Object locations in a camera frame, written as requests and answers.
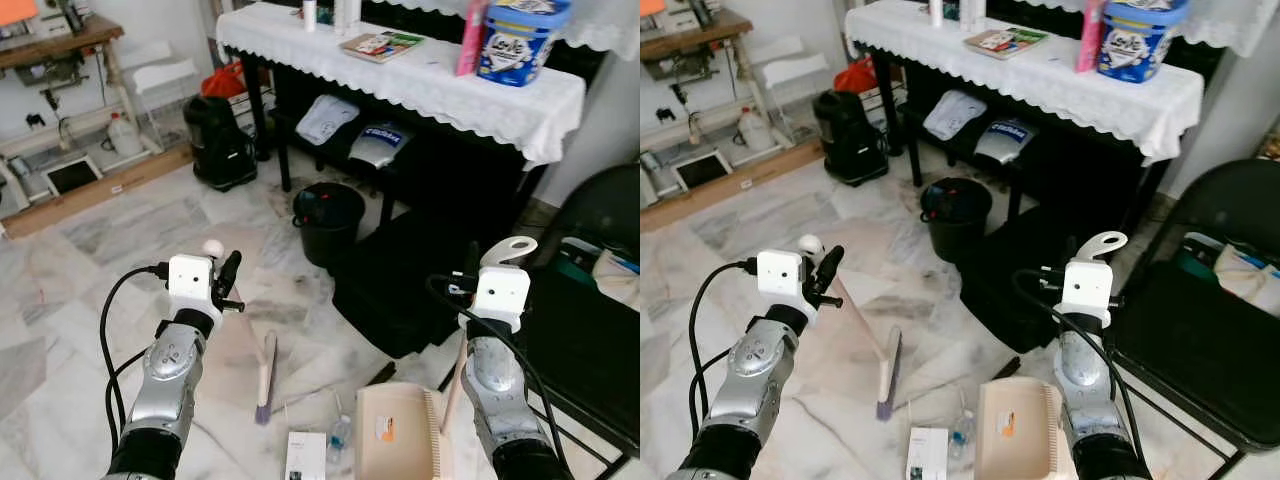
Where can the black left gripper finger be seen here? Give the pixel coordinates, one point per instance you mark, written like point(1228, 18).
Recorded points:
point(232, 270)
point(236, 305)
point(829, 266)
point(830, 299)

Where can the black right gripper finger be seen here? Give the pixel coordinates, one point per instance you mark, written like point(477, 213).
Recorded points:
point(1077, 250)
point(474, 258)

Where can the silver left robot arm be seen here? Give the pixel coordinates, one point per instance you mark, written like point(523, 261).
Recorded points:
point(165, 380)
point(755, 375)

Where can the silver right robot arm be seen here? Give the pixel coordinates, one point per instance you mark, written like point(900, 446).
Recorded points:
point(490, 380)
point(1080, 375)

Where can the black floor mat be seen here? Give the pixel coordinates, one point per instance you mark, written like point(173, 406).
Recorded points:
point(1010, 290)
point(400, 290)

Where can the black table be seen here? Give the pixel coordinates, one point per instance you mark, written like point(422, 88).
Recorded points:
point(1075, 170)
point(450, 175)

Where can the black bucket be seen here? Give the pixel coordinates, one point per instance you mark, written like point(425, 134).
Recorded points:
point(955, 225)
point(328, 230)

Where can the black vacuum cleaner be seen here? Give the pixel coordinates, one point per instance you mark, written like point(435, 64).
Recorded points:
point(220, 145)
point(850, 140)

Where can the packed grey shirt blue print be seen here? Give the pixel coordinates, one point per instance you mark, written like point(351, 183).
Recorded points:
point(380, 145)
point(1005, 141)

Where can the long wooden plank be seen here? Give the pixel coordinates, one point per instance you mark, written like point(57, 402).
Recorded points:
point(90, 195)
point(720, 190)

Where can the beige and teal bag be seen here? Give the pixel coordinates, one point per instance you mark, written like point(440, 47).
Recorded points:
point(610, 275)
point(1240, 275)

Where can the black folding chair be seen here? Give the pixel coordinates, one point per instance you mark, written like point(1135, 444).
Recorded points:
point(590, 350)
point(1200, 350)

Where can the white plastic jug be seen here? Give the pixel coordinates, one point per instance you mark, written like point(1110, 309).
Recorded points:
point(125, 138)
point(756, 133)

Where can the white framed tablet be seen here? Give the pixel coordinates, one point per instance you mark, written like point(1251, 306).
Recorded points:
point(703, 171)
point(72, 176)

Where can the white lace tablecloth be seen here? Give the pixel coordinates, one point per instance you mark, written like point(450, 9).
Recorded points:
point(1050, 90)
point(430, 95)

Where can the small white carton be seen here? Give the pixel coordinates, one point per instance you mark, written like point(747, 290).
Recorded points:
point(305, 458)
point(927, 455)

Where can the small clear plastic bottle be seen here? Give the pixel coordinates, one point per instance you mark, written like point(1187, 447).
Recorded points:
point(340, 442)
point(962, 437)

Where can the packed white shirt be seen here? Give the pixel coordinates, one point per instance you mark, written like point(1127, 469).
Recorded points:
point(955, 115)
point(328, 120)

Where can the red plastic bag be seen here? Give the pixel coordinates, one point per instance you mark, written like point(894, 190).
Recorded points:
point(225, 82)
point(856, 77)

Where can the white plastic chair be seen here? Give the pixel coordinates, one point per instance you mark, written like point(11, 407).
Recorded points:
point(165, 75)
point(795, 70)

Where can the pink upright pack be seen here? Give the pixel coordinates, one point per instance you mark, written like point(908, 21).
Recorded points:
point(470, 40)
point(1090, 38)

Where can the blue plastic tub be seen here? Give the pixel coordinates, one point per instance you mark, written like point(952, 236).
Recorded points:
point(520, 45)
point(1138, 42)

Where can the colourful book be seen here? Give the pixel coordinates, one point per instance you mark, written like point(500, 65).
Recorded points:
point(382, 46)

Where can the wide white bottle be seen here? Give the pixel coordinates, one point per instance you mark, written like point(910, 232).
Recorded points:
point(348, 15)
point(971, 13)

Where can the brown wooden desk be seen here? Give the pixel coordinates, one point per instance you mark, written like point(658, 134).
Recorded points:
point(60, 45)
point(695, 40)

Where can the slim white bottle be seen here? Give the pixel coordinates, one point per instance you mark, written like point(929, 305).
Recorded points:
point(936, 13)
point(309, 15)

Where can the grey sewing machine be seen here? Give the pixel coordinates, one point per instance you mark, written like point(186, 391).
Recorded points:
point(690, 15)
point(62, 20)

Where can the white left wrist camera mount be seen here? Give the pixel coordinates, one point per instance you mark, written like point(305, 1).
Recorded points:
point(190, 277)
point(780, 272)

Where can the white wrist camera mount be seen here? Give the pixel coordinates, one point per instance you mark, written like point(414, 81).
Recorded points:
point(780, 272)
point(502, 292)
point(1087, 285)
point(190, 277)

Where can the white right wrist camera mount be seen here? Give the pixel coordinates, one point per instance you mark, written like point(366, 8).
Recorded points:
point(502, 292)
point(1087, 285)

